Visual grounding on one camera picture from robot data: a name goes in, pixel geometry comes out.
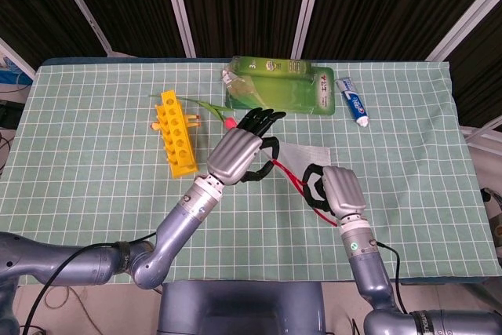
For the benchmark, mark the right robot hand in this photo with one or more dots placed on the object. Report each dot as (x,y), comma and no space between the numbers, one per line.
(345,190)

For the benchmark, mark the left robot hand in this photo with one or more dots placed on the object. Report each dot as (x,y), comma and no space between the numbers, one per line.
(233,154)

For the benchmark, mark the white mesh zipper pouch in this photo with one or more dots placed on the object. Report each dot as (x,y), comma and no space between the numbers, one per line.
(302,154)

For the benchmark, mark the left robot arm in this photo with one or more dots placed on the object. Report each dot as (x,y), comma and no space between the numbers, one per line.
(176,225)

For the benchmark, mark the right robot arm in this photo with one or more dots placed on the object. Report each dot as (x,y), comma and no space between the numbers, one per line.
(368,272)

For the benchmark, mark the pink artificial tulip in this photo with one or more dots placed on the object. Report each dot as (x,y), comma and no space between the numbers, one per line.
(229,123)

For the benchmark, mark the yellow test tube rack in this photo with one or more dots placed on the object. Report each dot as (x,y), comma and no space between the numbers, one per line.
(178,135)

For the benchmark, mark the green blister package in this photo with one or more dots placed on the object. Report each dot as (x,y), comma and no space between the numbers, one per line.
(282,92)

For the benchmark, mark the white blue toothpaste tube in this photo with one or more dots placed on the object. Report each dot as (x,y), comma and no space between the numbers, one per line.
(355,103)

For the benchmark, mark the green checkered tablecloth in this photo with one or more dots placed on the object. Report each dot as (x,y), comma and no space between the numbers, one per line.
(98,194)

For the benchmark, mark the blue-grey robot torso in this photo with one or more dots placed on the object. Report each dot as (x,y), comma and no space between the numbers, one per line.
(235,307)

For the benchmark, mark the white blue box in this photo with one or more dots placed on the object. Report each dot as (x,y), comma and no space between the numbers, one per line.
(12,68)

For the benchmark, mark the white partition post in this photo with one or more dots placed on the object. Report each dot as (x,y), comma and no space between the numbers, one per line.
(308,9)
(78,5)
(466,17)
(178,9)

